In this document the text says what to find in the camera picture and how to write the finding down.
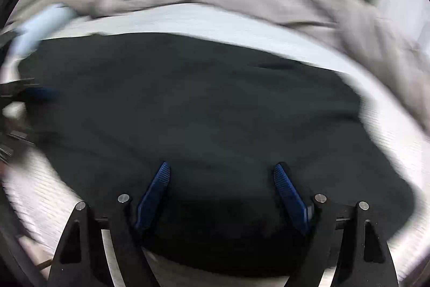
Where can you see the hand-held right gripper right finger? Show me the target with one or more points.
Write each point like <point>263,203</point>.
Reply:
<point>289,194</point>

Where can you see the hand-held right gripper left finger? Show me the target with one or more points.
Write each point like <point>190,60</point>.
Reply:
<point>154,194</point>

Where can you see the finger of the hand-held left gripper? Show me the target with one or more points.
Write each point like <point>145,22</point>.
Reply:
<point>18,135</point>
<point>38,94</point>

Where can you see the black pants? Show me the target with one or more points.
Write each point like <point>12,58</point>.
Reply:
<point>201,105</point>

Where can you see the light blue pillow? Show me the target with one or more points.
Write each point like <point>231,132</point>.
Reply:
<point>40,24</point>

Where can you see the white honeycomb pattern mattress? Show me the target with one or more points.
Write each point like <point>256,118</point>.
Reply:
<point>218,21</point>

